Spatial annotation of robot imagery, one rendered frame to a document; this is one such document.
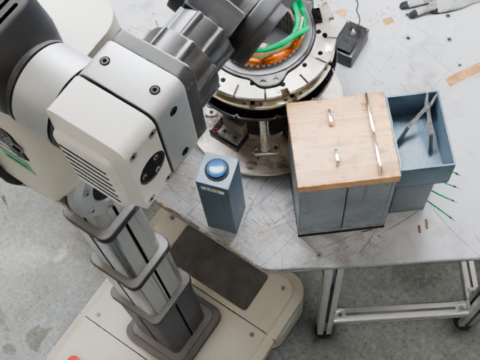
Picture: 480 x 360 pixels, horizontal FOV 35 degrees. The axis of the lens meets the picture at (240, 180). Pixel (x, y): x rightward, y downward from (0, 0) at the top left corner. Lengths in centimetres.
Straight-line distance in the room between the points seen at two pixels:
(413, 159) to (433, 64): 43
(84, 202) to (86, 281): 154
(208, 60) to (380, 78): 123
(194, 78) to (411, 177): 90
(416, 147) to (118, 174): 101
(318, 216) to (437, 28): 65
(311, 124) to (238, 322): 85
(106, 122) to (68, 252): 200
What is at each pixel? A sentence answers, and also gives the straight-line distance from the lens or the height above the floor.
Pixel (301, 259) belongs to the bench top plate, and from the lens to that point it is 170.
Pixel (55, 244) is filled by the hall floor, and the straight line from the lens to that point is 266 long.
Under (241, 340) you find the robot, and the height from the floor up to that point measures 26.
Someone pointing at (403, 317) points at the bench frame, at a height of 18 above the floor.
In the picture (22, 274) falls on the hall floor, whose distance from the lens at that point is 266.
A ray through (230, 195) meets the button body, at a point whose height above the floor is 100.
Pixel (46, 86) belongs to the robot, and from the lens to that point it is 71.
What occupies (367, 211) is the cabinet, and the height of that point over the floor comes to 89.
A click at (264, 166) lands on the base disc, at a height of 80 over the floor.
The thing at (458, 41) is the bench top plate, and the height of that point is 78.
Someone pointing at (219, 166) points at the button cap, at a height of 104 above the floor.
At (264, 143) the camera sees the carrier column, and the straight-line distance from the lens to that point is 172.
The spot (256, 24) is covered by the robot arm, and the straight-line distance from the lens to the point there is 76.
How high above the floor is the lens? 240
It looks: 65 degrees down
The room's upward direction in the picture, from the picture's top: 9 degrees counter-clockwise
